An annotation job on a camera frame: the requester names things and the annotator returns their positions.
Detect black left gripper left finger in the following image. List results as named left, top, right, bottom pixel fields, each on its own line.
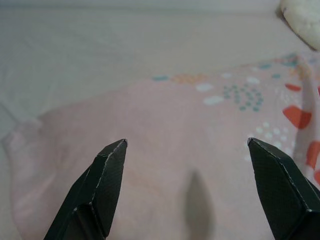
left=44, top=138, right=128, bottom=240

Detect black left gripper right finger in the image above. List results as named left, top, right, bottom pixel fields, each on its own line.
left=246, top=136, right=320, bottom=240

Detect pink patterned pillow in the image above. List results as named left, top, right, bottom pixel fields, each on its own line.
left=0, top=51, right=320, bottom=240

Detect cream sheeted bed mattress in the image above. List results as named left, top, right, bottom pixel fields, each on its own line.
left=0, top=4, right=310, bottom=240

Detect cream cartoon print blanket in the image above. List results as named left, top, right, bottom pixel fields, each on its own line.
left=276, top=0, right=320, bottom=52

